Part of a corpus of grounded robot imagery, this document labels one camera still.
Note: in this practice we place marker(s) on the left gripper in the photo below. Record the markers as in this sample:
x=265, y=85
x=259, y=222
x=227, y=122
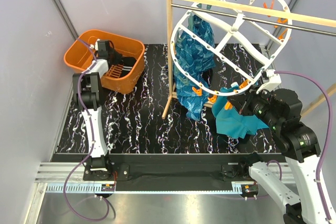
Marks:
x=118, y=56

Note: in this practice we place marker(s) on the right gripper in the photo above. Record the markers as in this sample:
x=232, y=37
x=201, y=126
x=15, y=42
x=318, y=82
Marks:
x=241, y=102

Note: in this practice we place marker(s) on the orange clothespin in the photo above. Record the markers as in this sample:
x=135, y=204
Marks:
x=212, y=99
x=228, y=106
x=197, y=91

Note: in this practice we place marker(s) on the black white striped sock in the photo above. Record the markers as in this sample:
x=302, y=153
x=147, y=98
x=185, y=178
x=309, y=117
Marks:
x=127, y=65

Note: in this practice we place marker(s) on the orange plastic basket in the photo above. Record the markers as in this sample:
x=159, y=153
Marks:
x=127, y=53

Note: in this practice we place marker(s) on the white round clip hanger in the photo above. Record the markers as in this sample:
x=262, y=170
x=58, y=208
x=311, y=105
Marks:
x=232, y=31

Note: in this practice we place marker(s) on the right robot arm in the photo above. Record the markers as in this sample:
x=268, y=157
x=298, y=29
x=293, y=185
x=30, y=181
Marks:
x=280, y=111

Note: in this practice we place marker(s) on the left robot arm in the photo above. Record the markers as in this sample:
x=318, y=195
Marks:
x=88, y=95

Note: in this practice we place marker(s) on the teal cloth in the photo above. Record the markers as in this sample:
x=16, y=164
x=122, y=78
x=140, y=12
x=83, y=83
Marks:
x=232, y=124

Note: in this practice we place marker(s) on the green clothespin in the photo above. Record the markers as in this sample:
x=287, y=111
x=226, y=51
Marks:
x=183, y=80

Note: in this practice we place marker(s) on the blue patterned cloth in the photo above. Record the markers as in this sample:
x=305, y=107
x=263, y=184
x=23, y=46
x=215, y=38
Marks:
x=195, y=59

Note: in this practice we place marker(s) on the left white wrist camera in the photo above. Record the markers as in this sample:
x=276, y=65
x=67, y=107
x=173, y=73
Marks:
x=95, y=46

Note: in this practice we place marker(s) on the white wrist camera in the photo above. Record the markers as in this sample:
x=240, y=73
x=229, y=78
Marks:
x=273, y=80
x=95, y=46

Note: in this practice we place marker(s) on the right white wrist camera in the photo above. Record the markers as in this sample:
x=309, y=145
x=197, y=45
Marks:
x=273, y=80

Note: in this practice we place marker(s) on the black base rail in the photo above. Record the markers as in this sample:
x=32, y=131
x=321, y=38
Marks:
x=177, y=172

